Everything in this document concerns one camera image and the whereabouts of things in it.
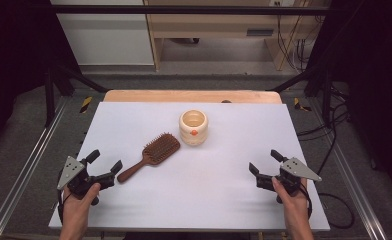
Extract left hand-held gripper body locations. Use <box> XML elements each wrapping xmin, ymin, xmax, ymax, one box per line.
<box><xmin>57</xmin><ymin>155</ymin><xmax>116</xmax><ymax>205</ymax></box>

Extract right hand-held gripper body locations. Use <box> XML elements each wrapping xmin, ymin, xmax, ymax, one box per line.
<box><xmin>255</xmin><ymin>157</ymin><xmax>322</xmax><ymax>204</ymax></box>

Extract brown wooden hairbrush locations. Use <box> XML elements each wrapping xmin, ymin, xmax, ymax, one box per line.
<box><xmin>116</xmin><ymin>132</ymin><xmax>181</xmax><ymax>184</ymax></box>

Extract cream cup with orange dot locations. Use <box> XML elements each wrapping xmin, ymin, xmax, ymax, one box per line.
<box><xmin>178</xmin><ymin>109</ymin><xmax>209</xmax><ymax>147</ymax></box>

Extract person's right hand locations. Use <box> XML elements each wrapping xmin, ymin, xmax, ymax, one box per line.
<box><xmin>272</xmin><ymin>177</ymin><xmax>310</xmax><ymax>228</ymax></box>

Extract person's left hand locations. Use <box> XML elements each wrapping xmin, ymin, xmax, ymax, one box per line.
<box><xmin>61</xmin><ymin>182</ymin><xmax>102</xmax><ymax>228</ymax></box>

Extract yellow black tape strip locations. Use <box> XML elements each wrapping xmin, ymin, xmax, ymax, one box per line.
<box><xmin>79</xmin><ymin>96</ymin><xmax>94</xmax><ymax>114</ymax></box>
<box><xmin>293</xmin><ymin>97</ymin><xmax>313</xmax><ymax>113</ymax></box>

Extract black metal stand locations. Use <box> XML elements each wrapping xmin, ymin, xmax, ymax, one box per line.
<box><xmin>43</xmin><ymin>63</ymin><xmax>109</xmax><ymax>128</ymax></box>
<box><xmin>266</xmin><ymin>64</ymin><xmax>334</xmax><ymax>126</ymax></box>

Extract dark curtain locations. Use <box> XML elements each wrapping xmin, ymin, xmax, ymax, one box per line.
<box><xmin>305</xmin><ymin>0</ymin><xmax>392</xmax><ymax>196</ymax></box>
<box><xmin>0</xmin><ymin>0</ymin><xmax>82</xmax><ymax>154</ymax></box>

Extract white cabinet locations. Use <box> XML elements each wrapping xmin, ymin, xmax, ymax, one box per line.
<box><xmin>50</xmin><ymin>0</ymin><xmax>155</xmax><ymax>66</ymax></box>

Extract light wooden desk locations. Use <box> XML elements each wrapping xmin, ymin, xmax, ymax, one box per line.
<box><xmin>143</xmin><ymin>0</ymin><xmax>332</xmax><ymax>72</ymax></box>

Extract right hand-held gripper black cable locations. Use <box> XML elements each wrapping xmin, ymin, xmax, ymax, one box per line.
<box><xmin>299</xmin><ymin>182</ymin><xmax>314</xmax><ymax>221</ymax></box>

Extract hand-held gripper black cable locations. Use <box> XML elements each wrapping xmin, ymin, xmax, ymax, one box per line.
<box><xmin>299</xmin><ymin>182</ymin><xmax>314</xmax><ymax>221</ymax></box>
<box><xmin>56</xmin><ymin>189</ymin><xmax>72</xmax><ymax>225</ymax></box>

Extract left hand-held gripper black cable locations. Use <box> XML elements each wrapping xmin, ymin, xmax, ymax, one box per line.
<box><xmin>56</xmin><ymin>189</ymin><xmax>72</xmax><ymax>225</ymax></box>

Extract aluminium rail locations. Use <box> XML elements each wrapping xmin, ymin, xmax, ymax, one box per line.
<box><xmin>308</xmin><ymin>97</ymin><xmax>389</xmax><ymax>240</ymax></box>
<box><xmin>0</xmin><ymin>96</ymin><xmax>69</xmax><ymax>240</ymax></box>

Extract black floor cables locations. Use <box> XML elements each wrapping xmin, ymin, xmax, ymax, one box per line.
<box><xmin>296</xmin><ymin>85</ymin><xmax>351</xmax><ymax>176</ymax></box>

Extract black looped floor cable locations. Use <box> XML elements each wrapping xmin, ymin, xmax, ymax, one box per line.
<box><xmin>317</xmin><ymin>192</ymin><xmax>356</xmax><ymax>230</ymax></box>

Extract cable bundle under desk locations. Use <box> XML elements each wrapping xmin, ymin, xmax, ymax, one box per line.
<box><xmin>274</xmin><ymin>14</ymin><xmax>320</xmax><ymax>73</ymax></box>

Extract black horizontal frame bar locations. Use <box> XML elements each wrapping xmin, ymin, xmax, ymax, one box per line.
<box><xmin>30</xmin><ymin>4</ymin><xmax>339</xmax><ymax>17</ymax></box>

